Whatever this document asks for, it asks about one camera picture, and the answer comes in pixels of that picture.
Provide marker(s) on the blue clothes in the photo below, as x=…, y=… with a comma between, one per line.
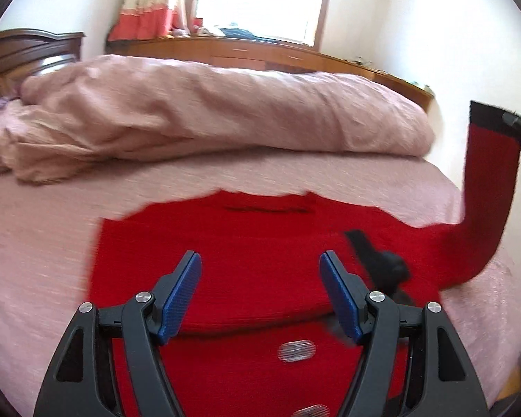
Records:
x=243, y=33

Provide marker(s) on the long wooden cabinet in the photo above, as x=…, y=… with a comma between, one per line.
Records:
x=312, y=58

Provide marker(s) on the dark wooden headboard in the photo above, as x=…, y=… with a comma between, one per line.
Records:
x=30, y=52

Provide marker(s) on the white and purple pillow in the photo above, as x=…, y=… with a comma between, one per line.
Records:
x=1, y=104

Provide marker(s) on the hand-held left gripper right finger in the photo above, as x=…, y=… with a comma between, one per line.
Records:
x=339, y=295

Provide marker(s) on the window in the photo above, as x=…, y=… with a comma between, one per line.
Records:
x=260, y=0

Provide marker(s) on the pink duvet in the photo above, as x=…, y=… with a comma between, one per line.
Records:
x=208, y=108

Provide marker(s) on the red knit sweater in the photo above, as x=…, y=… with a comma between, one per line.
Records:
x=260, y=260

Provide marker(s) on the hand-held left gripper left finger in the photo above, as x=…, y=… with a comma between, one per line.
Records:
x=180, y=299

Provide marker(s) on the cream and red curtain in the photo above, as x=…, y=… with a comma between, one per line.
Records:
x=150, y=4

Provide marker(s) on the pink floral bed sheet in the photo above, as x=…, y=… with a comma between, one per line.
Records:
x=39, y=243

